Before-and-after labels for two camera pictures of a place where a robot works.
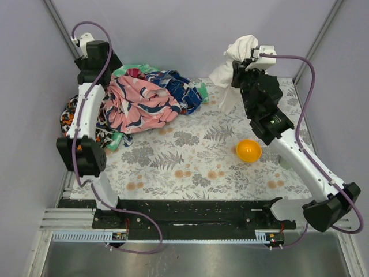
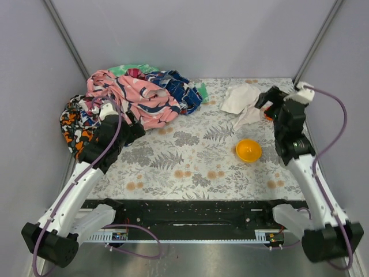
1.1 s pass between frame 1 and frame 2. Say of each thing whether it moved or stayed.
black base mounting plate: stayed
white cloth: moved
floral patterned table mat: stayed
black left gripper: moved
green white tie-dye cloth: stayed
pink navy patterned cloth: stayed
